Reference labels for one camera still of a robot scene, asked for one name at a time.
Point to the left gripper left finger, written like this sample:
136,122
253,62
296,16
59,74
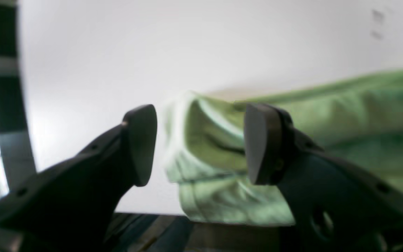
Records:
68,207

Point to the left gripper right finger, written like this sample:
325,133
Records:
337,206

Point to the sage green polo shirt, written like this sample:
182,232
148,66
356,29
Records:
359,120

